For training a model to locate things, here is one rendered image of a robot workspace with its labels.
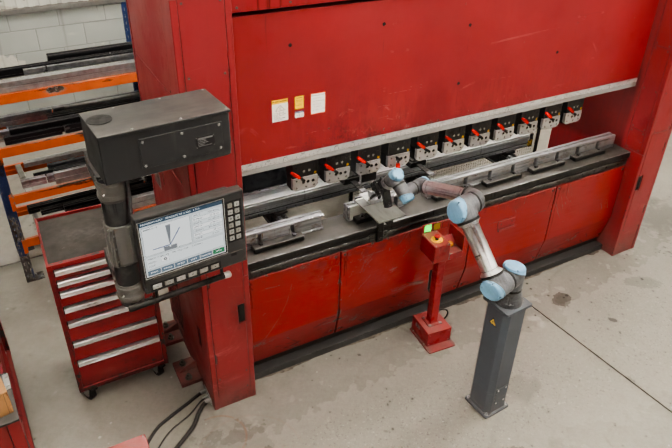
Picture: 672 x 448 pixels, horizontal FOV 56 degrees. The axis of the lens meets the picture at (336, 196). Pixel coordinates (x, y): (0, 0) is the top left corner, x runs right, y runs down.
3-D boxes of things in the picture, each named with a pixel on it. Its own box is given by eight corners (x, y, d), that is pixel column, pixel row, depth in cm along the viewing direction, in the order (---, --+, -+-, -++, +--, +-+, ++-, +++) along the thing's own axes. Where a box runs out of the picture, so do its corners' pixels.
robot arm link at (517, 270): (527, 285, 321) (532, 264, 314) (512, 297, 313) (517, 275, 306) (507, 274, 328) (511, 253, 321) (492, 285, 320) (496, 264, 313)
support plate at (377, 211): (379, 224, 345) (379, 222, 345) (355, 201, 365) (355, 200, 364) (406, 216, 353) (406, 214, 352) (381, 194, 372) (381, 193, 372)
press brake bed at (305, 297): (250, 383, 374) (242, 272, 331) (237, 360, 390) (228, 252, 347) (601, 249, 500) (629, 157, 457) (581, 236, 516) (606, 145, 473)
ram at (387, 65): (228, 179, 313) (216, 19, 272) (222, 172, 319) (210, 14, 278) (635, 86, 439) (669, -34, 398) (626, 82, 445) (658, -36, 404)
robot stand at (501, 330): (508, 406, 363) (533, 303, 324) (485, 419, 355) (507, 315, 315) (486, 386, 376) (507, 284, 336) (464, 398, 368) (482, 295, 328)
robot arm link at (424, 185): (494, 186, 313) (419, 170, 348) (481, 193, 307) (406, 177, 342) (495, 207, 317) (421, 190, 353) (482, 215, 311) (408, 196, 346)
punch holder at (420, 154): (415, 161, 370) (418, 136, 361) (407, 155, 376) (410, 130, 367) (436, 156, 376) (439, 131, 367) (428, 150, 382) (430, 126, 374)
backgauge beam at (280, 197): (233, 224, 361) (232, 209, 356) (225, 212, 372) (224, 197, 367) (531, 146, 458) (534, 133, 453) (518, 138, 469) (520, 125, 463)
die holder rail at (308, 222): (242, 251, 340) (241, 237, 335) (238, 245, 344) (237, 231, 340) (323, 228, 361) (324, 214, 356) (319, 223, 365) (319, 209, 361)
